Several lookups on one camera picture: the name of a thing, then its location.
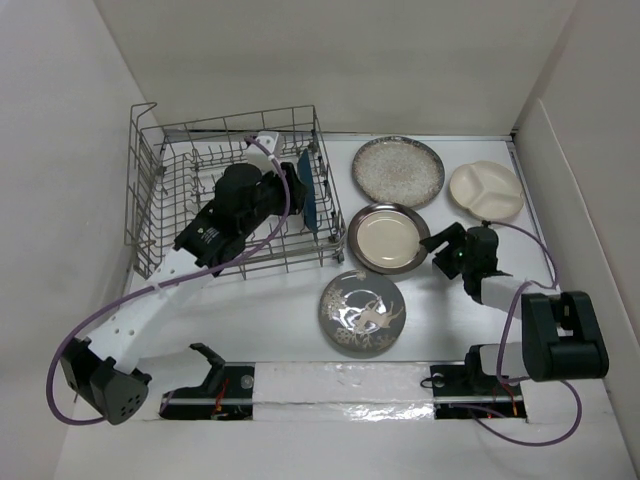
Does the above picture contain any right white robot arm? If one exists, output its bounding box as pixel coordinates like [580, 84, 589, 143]
[420, 221, 609, 393]

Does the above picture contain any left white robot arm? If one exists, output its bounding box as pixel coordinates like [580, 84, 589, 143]
[50, 161, 308, 425]

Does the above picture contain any cream divided dish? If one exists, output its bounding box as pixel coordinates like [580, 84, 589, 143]
[449, 161, 524, 221]

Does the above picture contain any purple cable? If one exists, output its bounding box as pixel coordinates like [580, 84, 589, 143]
[45, 137, 292, 426]
[469, 219, 584, 446]

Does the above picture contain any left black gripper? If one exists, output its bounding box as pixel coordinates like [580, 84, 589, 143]
[239, 162, 308, 237]

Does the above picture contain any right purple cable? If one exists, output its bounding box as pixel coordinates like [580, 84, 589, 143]
[469, 219, 584, 446]

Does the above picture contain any grey deer pattern plate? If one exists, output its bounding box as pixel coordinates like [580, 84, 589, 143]
[318, 270, 407, 356]

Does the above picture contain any blue leaf shaped plate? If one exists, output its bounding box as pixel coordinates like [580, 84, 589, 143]
[297, 149, 319, 234]

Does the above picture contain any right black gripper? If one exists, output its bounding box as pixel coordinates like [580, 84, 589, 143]
[418, 221, 472, 279]

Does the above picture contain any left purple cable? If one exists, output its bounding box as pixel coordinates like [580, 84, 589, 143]
[45, 137, 292, 426]

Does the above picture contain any speckled round plate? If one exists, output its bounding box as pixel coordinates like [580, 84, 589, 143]
[351, 135, 445, 208]

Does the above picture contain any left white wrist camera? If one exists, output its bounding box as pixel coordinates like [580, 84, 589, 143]
[245, 131, 283, 173]

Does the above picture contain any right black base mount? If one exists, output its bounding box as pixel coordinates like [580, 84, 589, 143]
[420, 346, 527, 420]

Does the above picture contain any cream plate brown rim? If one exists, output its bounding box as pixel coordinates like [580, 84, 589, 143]
[348, 203, 431, 275]

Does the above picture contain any grey wire dish rack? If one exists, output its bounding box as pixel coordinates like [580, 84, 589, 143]
[124, 102, 346, 278]

